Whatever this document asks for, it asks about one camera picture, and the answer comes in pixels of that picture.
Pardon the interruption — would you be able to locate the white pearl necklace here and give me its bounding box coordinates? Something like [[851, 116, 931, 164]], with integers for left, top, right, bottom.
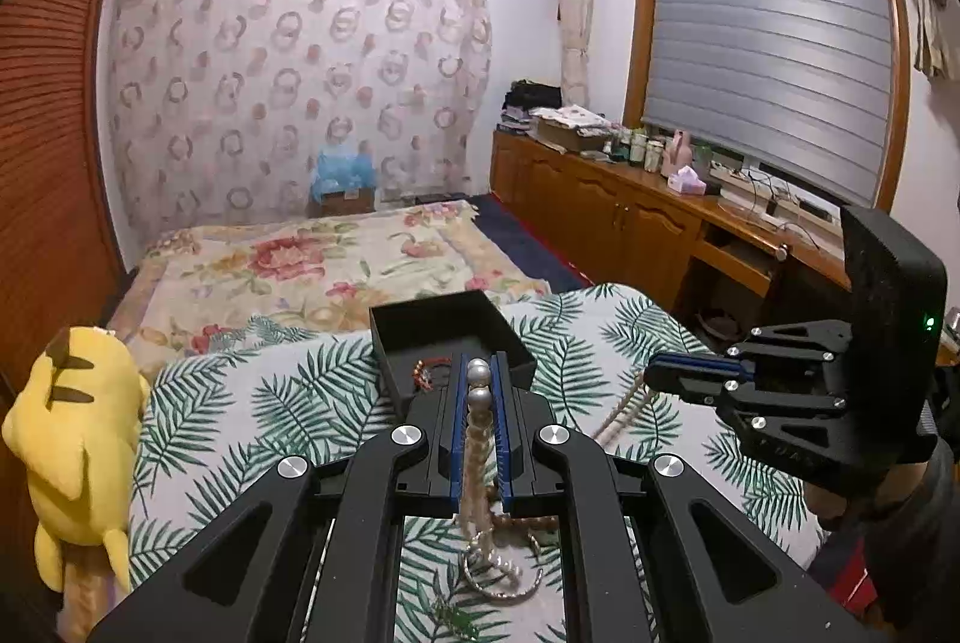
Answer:
[[453, 358, 497, 543]]

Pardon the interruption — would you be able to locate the beige bead necklace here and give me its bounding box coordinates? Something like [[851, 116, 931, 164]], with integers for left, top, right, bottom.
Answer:
[[591, 368, 655, 443]]

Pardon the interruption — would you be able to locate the red bead bracelet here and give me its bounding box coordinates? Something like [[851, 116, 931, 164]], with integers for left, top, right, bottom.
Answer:
[[409, 356, 454, 392]]

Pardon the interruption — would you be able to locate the small wooden box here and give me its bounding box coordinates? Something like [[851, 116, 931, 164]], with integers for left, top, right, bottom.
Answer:
[[318, 187, 377, 218]]

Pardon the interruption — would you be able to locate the black jewelry box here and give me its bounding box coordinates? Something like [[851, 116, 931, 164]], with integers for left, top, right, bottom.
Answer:
[[368, 289, 538, 420]]

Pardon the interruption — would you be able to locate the grey window blind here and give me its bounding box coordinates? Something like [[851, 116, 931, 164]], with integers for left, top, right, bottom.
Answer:
[[642, 0, 898, 209]]

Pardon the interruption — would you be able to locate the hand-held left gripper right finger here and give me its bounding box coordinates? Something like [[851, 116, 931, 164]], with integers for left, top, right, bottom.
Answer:
[[490, 352, 895, 643]]

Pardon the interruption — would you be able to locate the hanging beige cloth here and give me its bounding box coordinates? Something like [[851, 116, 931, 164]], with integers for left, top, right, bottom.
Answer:
[[895, 0, 955, 81]]

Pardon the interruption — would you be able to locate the long wooden cabinet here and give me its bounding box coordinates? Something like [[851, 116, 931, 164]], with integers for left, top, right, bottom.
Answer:
[[489, 127, 856, 344]]

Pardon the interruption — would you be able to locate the green bead jewelry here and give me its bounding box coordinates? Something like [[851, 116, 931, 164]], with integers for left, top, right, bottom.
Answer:
[[433, 599, 482, 641]]

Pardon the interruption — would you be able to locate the yellow plush toy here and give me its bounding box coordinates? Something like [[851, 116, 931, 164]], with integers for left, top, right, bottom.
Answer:
[[0, 325, 152, 596]]

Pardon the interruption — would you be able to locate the narrow beige window curtain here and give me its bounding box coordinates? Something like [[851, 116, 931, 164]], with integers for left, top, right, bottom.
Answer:
[[555, 0, 599, 111]]

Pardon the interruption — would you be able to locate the stack of dark clothes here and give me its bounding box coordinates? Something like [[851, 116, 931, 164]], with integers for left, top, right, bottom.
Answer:
[[499, 79, 563, 135]]

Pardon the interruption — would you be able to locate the floral bedspread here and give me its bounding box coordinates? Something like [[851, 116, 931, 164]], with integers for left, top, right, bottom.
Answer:
[[103, 199, 557, 383]]

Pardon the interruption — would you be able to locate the cardboard box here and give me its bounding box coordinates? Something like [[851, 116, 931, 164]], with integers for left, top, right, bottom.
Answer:
[[529, 115, 617, 155]]

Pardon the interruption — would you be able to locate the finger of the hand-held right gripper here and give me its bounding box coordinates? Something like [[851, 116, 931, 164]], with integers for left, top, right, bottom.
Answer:
[[643, 367, 851, 443], [645, 319, 856, 390]]

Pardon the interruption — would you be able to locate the brown louvered wardrobe door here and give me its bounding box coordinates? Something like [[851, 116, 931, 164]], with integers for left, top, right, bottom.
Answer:
[[0, 0, 136, 389]]

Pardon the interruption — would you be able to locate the blue plastic bag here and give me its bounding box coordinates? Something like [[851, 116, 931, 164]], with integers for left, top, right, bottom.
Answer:
[[310, 143, 382, 200]]

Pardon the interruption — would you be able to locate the person's right forearm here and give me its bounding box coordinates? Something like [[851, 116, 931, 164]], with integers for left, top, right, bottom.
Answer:
[[807, 440, 960, 643]]

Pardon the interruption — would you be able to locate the white power strip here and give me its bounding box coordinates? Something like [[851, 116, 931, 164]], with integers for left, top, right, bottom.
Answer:
[[708, 160, 841, 225]]

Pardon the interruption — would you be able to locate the silver bangle bracelet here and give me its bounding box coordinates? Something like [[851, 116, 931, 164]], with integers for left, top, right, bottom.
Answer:
[[460, 529, 544, 608]]

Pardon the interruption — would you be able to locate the dark blue rug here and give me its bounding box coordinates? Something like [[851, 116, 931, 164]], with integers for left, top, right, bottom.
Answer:
[[471, 191, 595, 296]]

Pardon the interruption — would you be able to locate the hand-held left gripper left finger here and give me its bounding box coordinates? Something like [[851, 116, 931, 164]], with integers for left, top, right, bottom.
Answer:
[[90, 354, 469, 643]]

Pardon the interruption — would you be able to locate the ring pattern curtain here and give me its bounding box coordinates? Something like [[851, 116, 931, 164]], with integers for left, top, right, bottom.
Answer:
[[106, 0, 496, 248]]

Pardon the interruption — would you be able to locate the row of small bottles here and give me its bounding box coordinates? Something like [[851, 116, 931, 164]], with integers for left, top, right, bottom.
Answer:
[[598, 124, 670, 176]]

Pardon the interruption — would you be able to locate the green leaf print blanket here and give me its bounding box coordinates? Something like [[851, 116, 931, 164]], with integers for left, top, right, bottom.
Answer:
[[126, 283, 829, 643]]

